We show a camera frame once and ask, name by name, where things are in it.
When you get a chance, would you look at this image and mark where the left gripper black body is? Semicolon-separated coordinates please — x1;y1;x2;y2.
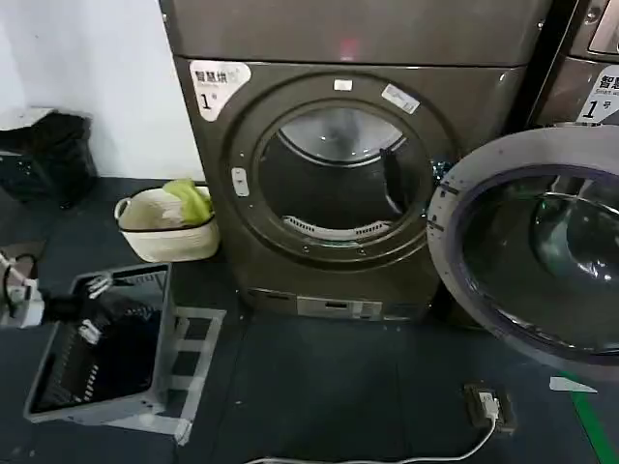
42;293;84;324

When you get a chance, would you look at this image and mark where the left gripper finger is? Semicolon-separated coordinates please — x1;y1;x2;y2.
76;317;105;346
84;273;115;298

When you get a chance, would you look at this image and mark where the dark garment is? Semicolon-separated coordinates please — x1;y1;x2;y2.
36;288;163;413

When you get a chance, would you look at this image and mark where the round glass dryer door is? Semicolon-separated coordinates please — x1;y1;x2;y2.
426;126;619;358

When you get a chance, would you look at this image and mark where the grey plastic laundry crate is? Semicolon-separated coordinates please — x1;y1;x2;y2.
22;262;175;426

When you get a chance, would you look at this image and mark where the white woven laundry basket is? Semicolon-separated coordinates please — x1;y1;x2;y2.
113;186;221;264

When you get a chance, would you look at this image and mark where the green cloth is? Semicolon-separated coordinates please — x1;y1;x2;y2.
162;178;215;225

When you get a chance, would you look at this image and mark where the black bin with bag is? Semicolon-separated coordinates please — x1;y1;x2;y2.
0;106;96;210

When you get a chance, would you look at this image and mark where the grey front-loading dryer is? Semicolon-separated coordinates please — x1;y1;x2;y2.
159;0;545;323

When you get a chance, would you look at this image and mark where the black floor socket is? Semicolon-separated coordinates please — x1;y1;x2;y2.
463;382;518;429

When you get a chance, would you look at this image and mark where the white floor tape piece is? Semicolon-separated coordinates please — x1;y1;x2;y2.
548;375;599;394

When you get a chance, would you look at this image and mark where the grey neighbouring dryer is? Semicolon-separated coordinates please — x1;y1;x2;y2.
524;0;619;134

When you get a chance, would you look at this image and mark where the green floor tape strip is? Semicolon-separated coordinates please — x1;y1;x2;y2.
570;386;619;464

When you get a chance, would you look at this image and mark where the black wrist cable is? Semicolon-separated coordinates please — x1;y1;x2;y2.
1;252;40;297

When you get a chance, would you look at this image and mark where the white floor tape frame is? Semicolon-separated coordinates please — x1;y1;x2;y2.
167;305;228;447

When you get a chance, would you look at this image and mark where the white plug and cable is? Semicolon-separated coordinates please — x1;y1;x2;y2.
250;391;502;464

